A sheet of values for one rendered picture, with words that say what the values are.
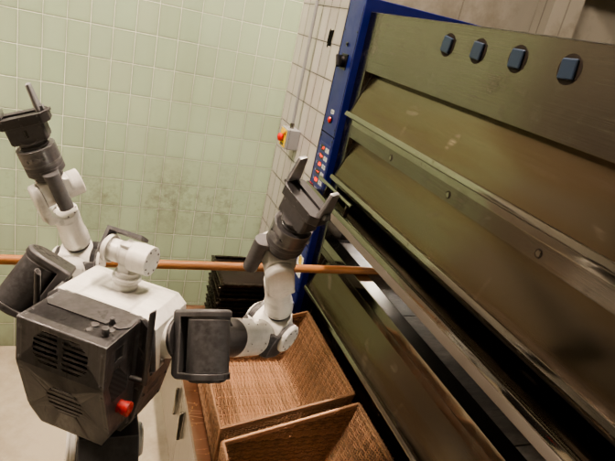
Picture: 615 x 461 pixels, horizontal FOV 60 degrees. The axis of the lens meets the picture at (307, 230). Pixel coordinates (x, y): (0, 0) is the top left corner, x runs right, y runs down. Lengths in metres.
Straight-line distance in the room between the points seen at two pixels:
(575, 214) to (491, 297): 0.30
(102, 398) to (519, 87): 1.15
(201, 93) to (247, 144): 0.37
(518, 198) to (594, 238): 0.22
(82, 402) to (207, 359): 0.26
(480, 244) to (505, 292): 0.16
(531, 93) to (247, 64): 1.82
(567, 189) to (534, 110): 0.21
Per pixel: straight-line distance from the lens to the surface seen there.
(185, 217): 3.08
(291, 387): 2.34
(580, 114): 1.26
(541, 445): 1.12
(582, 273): 1.21
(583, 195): 1.23
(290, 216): 1.09
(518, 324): 1.31
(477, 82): 1.54
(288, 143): 2.68
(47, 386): 1.22
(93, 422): 1.22
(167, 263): 1.79
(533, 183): 1.32
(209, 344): 1.13
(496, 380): 1.19
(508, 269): 1.38
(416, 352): 1.67
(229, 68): 2.89
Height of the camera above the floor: 2.02
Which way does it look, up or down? 21 degrees down
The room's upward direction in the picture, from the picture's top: 13 degrees clockwise
